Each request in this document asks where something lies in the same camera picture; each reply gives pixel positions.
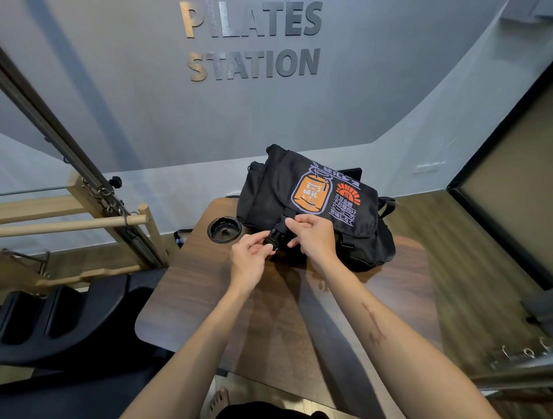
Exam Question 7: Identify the wooden dowel bar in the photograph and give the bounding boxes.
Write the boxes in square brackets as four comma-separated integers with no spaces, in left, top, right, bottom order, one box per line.
[0,214,150,238]

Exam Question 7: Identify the long metal spring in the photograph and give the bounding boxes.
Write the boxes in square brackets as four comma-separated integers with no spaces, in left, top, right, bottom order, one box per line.
[0,69,114,196]

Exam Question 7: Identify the black framed panel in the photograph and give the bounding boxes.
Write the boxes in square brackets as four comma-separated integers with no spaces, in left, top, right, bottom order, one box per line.
[447,62,553,291]

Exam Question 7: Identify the metal bar with hooks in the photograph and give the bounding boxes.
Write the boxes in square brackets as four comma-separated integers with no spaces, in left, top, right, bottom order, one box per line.
[470,337,553,394]

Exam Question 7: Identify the black printed messenger bag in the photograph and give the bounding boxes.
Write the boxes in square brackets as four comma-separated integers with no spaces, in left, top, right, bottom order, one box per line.
[236,144,397,273]

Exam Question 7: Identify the person's black shorts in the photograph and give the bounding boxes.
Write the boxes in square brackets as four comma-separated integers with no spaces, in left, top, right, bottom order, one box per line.
[216,401,331,419]

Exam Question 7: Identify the wooden pilates tower frame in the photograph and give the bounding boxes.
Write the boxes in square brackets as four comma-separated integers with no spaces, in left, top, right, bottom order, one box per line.
[0,172,172,299]

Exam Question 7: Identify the black padded shoulder rest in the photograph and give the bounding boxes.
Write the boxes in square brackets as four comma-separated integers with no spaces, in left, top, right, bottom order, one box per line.
[0,290,49,346]
[45,273,130,339]

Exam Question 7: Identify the person's right forearm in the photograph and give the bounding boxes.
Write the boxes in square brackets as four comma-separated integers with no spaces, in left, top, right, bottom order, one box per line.
[320,257,502,419]

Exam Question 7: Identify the person's left forearm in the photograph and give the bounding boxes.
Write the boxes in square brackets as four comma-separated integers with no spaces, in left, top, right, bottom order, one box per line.
[120,283,255,419]

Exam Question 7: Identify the person's right hand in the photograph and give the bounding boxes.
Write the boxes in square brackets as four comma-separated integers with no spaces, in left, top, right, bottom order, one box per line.
[284,214,339,271]

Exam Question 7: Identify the metal wall lettering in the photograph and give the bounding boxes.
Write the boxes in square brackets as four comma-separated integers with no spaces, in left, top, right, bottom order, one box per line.
[179,0,324,83]

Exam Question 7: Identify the black box behind bag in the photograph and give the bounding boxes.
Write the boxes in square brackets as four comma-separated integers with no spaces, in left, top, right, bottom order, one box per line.
[336,167,363,185]

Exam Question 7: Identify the black round cup holder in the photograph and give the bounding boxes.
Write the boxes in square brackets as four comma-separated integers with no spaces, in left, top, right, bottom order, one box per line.
[207,216,243,244]

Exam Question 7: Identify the black padded carriage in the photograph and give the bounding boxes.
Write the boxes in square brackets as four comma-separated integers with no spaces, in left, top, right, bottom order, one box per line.
[0,268,217,419]

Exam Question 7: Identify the person's left hand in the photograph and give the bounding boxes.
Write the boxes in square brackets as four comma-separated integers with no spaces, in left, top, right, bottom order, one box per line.
[229,230,277,296]

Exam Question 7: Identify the thin metal rod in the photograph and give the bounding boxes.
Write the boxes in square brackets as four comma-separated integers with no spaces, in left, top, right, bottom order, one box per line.
[0,186,68,197]

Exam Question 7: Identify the person's bare foot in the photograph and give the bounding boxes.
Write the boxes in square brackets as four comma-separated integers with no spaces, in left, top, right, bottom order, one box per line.
[209,387,231,419]

